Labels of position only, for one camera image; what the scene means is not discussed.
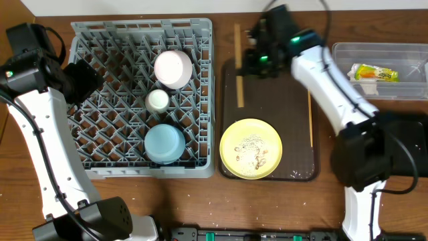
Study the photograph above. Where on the cream white cup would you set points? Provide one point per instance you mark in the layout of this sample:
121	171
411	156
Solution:
157	101

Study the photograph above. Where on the foil snack wrapper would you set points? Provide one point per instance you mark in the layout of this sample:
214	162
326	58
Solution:
369	76

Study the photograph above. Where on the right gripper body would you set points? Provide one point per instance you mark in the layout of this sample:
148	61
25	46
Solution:
255	62

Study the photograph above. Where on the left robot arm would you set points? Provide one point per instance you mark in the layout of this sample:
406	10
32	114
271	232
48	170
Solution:
38	86

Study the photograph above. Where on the light blue bowl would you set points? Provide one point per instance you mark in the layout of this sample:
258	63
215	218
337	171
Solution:
164	144

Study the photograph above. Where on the yellow plate with crumbs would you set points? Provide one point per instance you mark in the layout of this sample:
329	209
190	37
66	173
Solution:
251	149

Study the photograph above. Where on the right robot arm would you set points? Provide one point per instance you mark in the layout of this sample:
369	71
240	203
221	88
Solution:
359	159

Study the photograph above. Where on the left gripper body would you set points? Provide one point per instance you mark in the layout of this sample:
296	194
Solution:
84	82

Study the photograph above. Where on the dark brown serving tray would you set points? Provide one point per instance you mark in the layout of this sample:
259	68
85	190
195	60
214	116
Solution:
282	102

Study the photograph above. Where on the clear plastic waste bin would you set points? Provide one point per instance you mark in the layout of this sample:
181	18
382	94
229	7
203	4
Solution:
409	60

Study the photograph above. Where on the black waste bin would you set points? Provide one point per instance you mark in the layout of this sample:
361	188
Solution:
411	129

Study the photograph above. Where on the grey plastic dish rack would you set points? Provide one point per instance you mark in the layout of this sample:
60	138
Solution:
110	126

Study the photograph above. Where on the wooden chopstick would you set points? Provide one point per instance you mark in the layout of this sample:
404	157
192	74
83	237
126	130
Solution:
238	65
310	118

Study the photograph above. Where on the pink plate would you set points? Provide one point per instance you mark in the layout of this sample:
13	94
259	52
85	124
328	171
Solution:
173	69

